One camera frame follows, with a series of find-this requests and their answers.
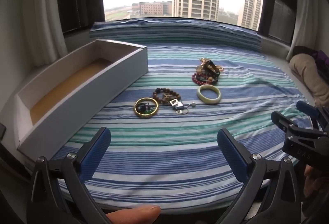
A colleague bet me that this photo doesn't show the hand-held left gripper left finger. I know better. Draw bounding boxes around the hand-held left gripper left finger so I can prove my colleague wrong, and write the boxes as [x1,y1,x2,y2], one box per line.
[30,126,114,224]

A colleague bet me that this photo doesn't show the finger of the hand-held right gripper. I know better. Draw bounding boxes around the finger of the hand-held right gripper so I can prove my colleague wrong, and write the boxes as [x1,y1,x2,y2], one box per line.
[271,110,299,135]
[296,100,320,120]

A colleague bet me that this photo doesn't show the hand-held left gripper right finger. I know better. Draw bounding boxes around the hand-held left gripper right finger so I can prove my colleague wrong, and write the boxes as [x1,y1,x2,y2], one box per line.
[216,128,303,224]

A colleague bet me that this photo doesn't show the gold bangle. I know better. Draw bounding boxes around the gold bangle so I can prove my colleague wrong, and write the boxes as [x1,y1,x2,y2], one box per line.
[133,97,159,119]

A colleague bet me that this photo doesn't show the white box with cardboard bottom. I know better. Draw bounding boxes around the white box with cardboard bottom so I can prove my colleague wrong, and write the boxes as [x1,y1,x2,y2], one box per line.
[14,38,149,151]

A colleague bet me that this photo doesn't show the dark bracelet with green beads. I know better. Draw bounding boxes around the dark bracelet with green beads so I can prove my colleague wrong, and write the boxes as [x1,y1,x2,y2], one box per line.
[136,102,155,115]

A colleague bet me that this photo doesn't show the pale jade bangle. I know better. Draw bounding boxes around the pale jade bangle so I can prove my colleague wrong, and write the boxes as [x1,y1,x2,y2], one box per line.
[197,84,222,104]

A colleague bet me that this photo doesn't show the silver pendant necklace with pearl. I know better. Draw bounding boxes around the silver pendant necklace with pearl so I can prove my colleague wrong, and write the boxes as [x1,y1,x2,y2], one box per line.
[168,98,197,115]

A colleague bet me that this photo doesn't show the brown wooden bead bracelet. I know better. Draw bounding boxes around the brown wooden bead bracelet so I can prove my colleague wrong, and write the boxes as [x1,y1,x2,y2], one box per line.
[152,87,182,105]

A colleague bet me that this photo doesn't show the red bead bracelet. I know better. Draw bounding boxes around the red bead bracelet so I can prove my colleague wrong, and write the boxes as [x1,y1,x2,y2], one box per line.
[191,72,219,86]

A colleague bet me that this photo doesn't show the person's right hand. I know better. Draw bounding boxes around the person's right hand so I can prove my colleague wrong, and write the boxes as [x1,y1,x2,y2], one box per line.
[303,164,329,215]

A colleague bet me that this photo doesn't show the person's left hand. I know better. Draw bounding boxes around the person's left hand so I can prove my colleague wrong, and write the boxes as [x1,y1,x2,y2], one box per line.
[105,206,162,224]

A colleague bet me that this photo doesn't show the beige cushion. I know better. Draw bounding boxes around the beige cushion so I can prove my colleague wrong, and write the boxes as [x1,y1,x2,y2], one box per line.
[288,54,329,108]

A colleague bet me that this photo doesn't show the blue green striped blanket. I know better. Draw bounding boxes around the blue green striped blanket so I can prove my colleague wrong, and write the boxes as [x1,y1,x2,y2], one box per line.
[51,43,322,215]

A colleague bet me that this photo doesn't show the white curtain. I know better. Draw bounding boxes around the white curtain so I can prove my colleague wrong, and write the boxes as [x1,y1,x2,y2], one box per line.
[22,0,68,68]
[286,0,329,60]

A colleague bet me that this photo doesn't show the folded striped blanket roll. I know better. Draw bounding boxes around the folded striped blanket roll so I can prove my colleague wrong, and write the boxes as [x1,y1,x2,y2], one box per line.
[89,18,261,52]

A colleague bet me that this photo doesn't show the low brown building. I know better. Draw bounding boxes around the low brown building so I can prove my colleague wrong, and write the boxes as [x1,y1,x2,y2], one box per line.
[139,1,173,16]

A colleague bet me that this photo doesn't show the brown tiger eye bracelet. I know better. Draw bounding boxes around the brown tiger eye bracelet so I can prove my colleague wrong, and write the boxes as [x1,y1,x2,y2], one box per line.
[203,60,222,77]

